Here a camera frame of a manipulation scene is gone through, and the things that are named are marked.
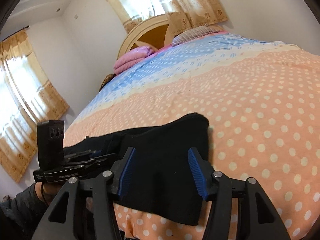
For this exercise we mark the beige curtain centre window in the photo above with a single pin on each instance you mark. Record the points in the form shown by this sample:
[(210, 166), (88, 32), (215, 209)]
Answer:
[(181, 14)]

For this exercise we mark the black pants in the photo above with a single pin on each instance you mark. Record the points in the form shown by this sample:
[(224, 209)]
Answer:
[(162, 182)]

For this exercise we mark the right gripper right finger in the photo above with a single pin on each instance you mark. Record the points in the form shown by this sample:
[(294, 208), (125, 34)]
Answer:
[(257, 216)]

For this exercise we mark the beige curtain side window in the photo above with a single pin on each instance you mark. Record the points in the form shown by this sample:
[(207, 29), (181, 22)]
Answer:
[(27, 98)]

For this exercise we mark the brown patterned cloth bundle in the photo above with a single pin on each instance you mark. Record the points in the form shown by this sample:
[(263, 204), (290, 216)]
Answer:
[(106, 80)]

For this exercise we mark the folded pink blanket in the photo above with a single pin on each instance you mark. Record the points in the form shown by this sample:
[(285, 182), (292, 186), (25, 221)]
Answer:
[(131, 58)]

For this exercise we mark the dark sleeve forearm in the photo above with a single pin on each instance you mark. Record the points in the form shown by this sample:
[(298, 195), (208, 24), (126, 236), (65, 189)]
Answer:
[(21, 215)]

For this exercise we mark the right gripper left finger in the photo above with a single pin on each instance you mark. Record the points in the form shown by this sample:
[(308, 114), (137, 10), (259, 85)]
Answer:
[(83, 209)]

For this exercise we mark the person's left hand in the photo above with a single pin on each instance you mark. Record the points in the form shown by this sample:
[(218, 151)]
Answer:
[(46, 192)]

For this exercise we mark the striped pillow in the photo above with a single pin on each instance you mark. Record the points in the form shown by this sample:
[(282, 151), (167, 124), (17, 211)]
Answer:
[(195, 33)]

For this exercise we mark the cream wooden headboard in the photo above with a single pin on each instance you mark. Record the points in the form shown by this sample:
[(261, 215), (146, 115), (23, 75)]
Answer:
[(155, 32)]

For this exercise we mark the polka dot bed sheet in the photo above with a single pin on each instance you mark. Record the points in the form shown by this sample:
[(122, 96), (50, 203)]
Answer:
[(262, 103)]

